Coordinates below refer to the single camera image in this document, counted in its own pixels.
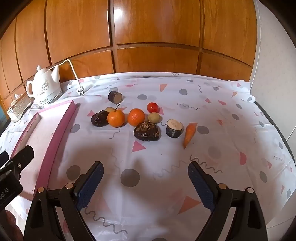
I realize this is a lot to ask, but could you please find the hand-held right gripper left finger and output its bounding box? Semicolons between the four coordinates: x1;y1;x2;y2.
23;161;104;241

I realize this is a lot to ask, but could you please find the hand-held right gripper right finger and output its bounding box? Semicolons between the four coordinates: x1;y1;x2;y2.
188;161;269;241

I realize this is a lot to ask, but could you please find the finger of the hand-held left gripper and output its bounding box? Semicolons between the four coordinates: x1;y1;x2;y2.
0;151;10;169
9;146;35;173

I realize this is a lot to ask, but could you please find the pink tray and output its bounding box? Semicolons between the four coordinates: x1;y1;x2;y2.
10;100;80;201

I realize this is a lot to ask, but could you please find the blue printed box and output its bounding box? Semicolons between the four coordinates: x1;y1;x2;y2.
0;108;10;124

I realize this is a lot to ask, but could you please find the white patterned tablecloth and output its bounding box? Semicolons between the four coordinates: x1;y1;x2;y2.
0;72;296;241

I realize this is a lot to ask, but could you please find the orange carrot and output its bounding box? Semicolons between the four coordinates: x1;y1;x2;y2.
183;123;196;149

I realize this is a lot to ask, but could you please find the clear patterned tissue box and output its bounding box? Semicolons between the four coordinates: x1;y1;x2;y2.
7;93;33;123

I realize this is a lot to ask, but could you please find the dark sugarcane piece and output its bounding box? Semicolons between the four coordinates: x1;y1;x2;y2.
108;91;123;104
166;119;184;138

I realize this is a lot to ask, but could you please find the small dark wrinkled fruit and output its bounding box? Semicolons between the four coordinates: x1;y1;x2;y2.
91;110;110;127

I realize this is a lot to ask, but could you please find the orange with stem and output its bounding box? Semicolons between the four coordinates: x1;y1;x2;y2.
107;102;126;128

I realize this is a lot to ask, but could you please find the white ceramic electric kettle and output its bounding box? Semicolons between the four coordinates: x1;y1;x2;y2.
26;65;63;107

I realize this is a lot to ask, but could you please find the large dark wrinkled fruit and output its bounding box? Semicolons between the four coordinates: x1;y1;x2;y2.
133;122;161;141

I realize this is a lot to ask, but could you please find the stemless orange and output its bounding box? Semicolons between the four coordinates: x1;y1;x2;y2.
128;108;146;127

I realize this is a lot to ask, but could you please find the wooden wardrobe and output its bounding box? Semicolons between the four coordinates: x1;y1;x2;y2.
0;0;258;109

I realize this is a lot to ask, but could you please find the white power cord with plug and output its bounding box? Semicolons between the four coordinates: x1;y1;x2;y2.
52;59;85;96

